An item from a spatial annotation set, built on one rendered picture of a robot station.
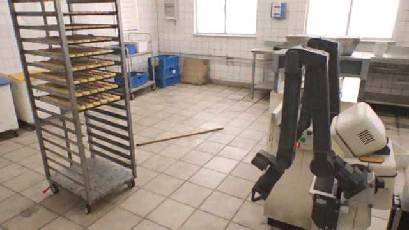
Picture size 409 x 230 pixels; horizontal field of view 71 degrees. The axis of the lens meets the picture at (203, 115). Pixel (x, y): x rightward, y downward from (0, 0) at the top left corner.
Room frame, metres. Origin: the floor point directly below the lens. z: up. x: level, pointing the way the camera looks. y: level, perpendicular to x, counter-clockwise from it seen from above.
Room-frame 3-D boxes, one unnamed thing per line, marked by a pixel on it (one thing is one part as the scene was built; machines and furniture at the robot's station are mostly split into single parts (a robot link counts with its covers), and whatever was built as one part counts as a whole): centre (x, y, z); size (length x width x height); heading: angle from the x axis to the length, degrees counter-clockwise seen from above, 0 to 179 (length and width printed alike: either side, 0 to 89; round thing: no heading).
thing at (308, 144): (1.67, -0.58, 0.77); 0.24 x 0.04 x 0.14; 62
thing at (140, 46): (5.66, 1.32, 0.89); 0.44 x 0.36 x 0.20; 69
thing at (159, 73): (6.28, 0.86, 0.30); 0.60 x 0.40 x 0.20; 150
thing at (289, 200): (1.99, -0.75, 0.45); 0.70 x 0.34 x 0.90; 152
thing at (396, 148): (2.73, -1.96, 0.08); 0.30 x 0.22 x 0.16; 4
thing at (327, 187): (1.07, -0.56, 0.77); 0.28 x 0.16 x 0.22; 152
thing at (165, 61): (6.28, 0.86, 0.50); 0.60 x 0.40 x 0.20; 152
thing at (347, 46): (2.44, -0.98, 1.25); 0.56 x 0.29 x 0.14; 62
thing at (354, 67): (2.44, -0.98, 1.01); 0.72 x 0.33 x 0.34; 62
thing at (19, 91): (3.95, 2.41, 0.38); 0.64 x 0.54 x 0.77; 57
